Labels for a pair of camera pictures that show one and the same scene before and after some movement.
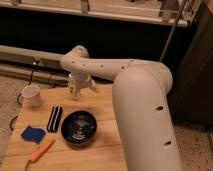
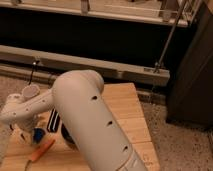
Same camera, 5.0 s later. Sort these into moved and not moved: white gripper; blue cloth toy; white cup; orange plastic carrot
Moved: white gripper
Not moved: orange plastic carrot; blue cloth toy; white cup
